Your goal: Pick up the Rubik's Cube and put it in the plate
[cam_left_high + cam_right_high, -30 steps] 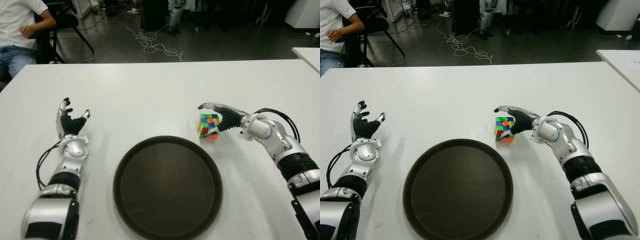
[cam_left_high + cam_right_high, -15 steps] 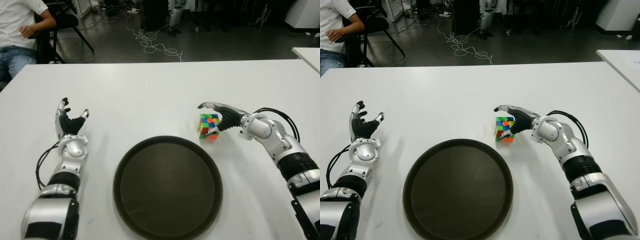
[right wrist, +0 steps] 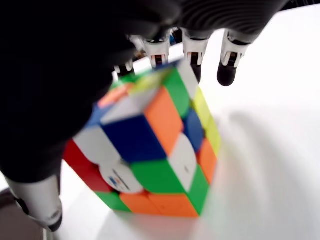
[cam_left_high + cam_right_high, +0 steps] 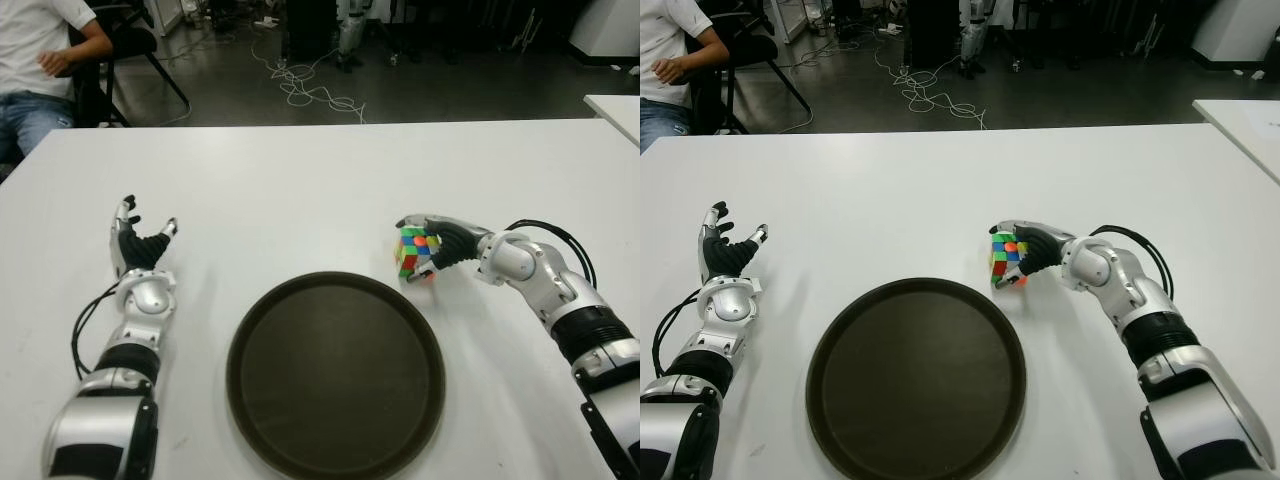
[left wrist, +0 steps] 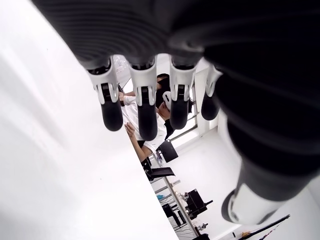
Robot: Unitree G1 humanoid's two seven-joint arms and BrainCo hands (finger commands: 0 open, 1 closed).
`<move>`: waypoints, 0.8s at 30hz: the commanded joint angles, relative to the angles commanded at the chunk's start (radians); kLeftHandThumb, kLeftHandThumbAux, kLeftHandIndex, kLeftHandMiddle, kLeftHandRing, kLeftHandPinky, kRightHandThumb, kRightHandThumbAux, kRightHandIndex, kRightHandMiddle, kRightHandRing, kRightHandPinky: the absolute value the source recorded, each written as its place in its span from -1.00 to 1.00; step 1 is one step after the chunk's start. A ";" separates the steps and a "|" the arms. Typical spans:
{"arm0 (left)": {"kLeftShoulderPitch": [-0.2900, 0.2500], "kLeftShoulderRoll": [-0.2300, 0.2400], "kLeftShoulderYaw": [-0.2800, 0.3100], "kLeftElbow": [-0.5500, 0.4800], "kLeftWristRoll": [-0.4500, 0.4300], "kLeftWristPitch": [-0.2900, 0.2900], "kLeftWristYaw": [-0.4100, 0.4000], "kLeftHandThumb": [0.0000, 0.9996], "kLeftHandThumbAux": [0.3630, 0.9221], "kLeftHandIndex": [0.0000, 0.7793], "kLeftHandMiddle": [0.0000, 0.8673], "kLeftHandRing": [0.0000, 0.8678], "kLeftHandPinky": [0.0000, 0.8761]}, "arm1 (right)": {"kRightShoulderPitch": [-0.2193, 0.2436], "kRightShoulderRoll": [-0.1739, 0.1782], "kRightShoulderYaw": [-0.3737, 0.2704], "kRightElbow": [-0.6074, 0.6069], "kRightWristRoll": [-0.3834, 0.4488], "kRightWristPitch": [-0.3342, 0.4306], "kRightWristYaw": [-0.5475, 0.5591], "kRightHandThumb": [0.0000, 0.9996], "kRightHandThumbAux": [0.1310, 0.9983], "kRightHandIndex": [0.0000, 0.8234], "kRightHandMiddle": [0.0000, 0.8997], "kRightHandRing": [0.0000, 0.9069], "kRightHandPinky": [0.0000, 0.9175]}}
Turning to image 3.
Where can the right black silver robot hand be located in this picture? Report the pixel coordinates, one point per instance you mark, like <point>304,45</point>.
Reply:
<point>50,75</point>

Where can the multicoloured Rubik's cube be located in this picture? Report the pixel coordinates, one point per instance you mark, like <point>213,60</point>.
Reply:
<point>155,150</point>

